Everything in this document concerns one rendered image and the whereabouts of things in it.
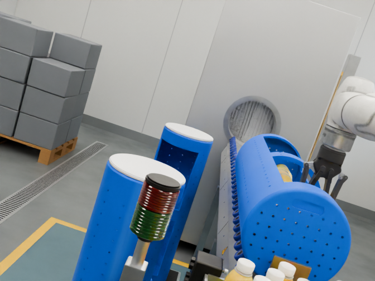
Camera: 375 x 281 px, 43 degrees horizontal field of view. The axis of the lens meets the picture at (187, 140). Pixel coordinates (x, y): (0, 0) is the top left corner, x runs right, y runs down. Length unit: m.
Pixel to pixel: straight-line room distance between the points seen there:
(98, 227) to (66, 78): 2.97
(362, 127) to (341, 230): 0.27
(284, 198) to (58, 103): 3.51
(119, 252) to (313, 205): 0.68
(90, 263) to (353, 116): 0.98
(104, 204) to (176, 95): 4.81
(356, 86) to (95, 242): 0.97
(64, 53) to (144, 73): 1.73
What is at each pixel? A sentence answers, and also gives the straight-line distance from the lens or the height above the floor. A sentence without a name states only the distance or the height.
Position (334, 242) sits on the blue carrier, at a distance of 1.31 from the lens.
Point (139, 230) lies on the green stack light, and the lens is 0.81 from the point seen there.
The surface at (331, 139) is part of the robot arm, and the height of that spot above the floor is 1.36.
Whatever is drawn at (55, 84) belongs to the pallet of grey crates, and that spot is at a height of 0.76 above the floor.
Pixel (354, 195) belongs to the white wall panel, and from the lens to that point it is 6.76.
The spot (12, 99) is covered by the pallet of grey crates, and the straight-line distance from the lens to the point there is 4.72.
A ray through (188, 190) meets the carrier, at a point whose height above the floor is 0.74.
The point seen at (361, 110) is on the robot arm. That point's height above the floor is 1.47.
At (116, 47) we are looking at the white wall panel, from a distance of 6.47.
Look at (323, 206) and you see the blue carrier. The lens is 1.28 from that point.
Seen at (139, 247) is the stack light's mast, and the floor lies 1.13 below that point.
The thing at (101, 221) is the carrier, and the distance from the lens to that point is 1.64.
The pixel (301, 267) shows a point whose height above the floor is 1.05.
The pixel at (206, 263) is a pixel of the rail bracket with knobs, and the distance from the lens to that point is 1.19.
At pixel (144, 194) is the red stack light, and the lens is 0.80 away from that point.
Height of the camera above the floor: 1.49
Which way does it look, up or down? 11 degrees down
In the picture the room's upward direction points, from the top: 18 degrees clockwise
